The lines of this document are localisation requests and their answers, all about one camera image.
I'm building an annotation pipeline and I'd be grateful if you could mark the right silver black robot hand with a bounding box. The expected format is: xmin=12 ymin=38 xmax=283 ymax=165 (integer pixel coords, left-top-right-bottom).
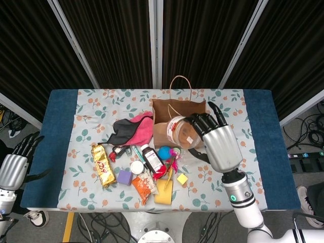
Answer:
xmin=187 ymin=101 xmax=243 ymax=173

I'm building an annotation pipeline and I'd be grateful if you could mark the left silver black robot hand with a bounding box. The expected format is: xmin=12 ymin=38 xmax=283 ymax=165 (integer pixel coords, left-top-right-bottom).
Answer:
xmin=0 ymin=133 xmax=51 ymax=191

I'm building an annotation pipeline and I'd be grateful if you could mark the clear plastic straw bundle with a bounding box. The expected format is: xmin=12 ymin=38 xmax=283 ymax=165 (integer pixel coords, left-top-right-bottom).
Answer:
xmin=180 ymin=148 xmax=211 ymax=167

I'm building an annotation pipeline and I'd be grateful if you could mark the clear jar of rubber bands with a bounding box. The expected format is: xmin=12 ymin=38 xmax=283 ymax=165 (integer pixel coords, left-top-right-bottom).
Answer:
xmin=166 ymin=115 xmax=205 ymax=149

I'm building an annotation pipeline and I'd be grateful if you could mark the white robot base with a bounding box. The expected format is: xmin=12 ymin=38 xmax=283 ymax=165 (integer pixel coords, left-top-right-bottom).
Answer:
xmin=121 ymin=211 xmax=193 ymax=243

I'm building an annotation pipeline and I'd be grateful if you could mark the white black sneaker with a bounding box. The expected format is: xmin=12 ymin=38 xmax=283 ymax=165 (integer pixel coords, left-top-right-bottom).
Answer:
xmin=25 ymin=210 xmax=50 ymax=228

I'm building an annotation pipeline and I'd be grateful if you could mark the blue ball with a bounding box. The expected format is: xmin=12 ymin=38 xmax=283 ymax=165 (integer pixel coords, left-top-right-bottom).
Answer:
xmin=158 ymin=146 xmax=172 ymax=160

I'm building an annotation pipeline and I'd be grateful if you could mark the brown paper bag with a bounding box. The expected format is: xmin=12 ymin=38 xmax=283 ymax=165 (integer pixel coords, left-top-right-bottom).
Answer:
xmin=151 ymin=75 xmax=207 ymax=150

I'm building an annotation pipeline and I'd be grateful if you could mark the blue table cover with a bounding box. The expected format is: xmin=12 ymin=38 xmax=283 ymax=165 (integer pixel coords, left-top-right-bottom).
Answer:
xmin=20 ymin=88 xmax=301 ymax=211

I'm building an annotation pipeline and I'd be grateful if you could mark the colourful feather shuttlecock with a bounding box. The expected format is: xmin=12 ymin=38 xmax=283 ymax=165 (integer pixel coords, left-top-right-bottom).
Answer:
xmin=151 ymin=148 xmax=183 ymax=192

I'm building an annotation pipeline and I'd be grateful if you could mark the brown medicine bottle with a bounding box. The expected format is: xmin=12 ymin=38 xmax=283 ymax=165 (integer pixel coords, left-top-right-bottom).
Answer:
xmin=140 ymin=143 xmax=165 ymax=177

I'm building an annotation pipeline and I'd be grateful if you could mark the yellow sponge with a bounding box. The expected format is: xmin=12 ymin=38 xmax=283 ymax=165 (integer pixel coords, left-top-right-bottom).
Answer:
xmin=154 ymin=178 xmax=174 ymax=205

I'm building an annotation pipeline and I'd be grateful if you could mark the pink towel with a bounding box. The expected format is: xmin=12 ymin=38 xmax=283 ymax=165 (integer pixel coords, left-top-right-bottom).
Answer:
xmin=128 ymin=111 xmax=154 ymax=146

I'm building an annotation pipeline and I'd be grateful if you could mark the black power strip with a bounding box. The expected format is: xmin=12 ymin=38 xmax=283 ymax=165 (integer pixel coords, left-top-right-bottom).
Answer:
xmin=287 ymin=151 xmax=324 ymax=160

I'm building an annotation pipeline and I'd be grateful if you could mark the green white tube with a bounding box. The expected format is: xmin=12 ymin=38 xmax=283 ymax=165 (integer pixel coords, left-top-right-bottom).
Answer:
xmin=132 ymin=145 xmax=148 ymax=170

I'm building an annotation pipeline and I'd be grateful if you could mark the small round staples jar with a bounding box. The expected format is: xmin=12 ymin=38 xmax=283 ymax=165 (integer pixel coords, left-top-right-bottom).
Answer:
xmin=130 ymin=160 xmax=145 ymax=175

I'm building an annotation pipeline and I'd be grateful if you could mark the orange white snack packet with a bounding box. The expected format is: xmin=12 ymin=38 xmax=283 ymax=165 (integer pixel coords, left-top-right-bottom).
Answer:
xmin=131 ymin=170 xmax=159 ymax=206

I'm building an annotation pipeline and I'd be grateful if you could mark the gold biscuit package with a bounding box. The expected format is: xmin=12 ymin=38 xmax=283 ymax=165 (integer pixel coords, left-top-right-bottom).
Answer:
xmin=91 ymin=144 xmax=117 ymax=188

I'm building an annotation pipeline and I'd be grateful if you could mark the black grey cloth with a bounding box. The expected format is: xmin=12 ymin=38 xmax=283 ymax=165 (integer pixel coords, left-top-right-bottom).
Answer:
xmin=98 ymin=118 xmax=146 ymax=146

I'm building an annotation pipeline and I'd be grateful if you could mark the purple foam cube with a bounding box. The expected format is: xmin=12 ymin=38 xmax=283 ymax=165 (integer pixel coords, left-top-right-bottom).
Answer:
xmin=116 ymin=169 xmax=134 ymax=186

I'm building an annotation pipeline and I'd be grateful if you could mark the black bottle with red cap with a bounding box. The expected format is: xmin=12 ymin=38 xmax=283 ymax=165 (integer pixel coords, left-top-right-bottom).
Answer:
xmin=109 ymin=145 xmax=127 ymax=163

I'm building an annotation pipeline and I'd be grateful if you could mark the dark grey trouser leg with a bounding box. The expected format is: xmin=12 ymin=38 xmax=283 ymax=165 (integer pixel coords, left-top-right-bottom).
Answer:
xmin=306 ymin=181 xmax=324 ymax=216

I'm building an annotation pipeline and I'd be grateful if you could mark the floral print tablecloth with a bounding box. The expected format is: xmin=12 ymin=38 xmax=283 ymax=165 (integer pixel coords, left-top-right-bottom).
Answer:
xmin=57 ymin=88 xmax=268 ymax=212

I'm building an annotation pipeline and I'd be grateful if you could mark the dark ribbed partition panel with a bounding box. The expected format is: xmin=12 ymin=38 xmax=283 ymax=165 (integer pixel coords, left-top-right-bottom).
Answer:
xmin=0 ymin=0 xmax=99 ymax=130
xmin=219 ymin=0 xmax=324 ymax=127
xmin=151 ymin=0 xmax=259 ymax=90
xmin=48 ymin=0 xmax=163 ymax=90

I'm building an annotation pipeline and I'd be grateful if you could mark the black floor cable tangle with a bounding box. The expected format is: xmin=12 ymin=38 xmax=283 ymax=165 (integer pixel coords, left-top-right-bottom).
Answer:
xmin=283 ymin=101 xmax=324 ymax=150
xmin=196 ymin=212 xmax=223 ymax=243
xmin=0 ymin=103 xmax=26 ymax=137
xmin=75 ymin=212 xmax=135 ymax=243

